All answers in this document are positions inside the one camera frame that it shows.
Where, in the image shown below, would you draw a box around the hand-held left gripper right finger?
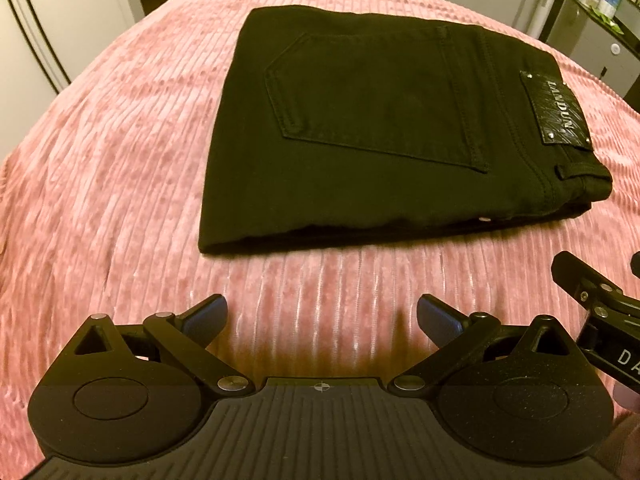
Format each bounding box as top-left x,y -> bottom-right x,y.
392,294 -> 581,394

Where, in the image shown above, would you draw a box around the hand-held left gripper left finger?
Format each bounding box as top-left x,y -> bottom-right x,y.
62,294 -> 254,395

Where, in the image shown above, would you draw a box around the black pants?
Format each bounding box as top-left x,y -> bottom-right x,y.
197,7 -> 615,256

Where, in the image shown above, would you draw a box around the person's right hand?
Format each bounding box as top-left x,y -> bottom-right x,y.
612,371 -> 640,412

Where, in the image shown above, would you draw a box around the pink ribbed blanket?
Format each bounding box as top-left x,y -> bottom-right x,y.
0,0 -> 640,480

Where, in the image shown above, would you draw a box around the dark cabinet with small things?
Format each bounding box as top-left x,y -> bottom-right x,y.
546,0 -> 640,103

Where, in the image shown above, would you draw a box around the white tower fan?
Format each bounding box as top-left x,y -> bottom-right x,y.
525,0 -> 577,42

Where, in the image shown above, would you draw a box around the white wardrobe with black handles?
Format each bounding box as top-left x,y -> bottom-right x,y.
0,0 -> 72,97

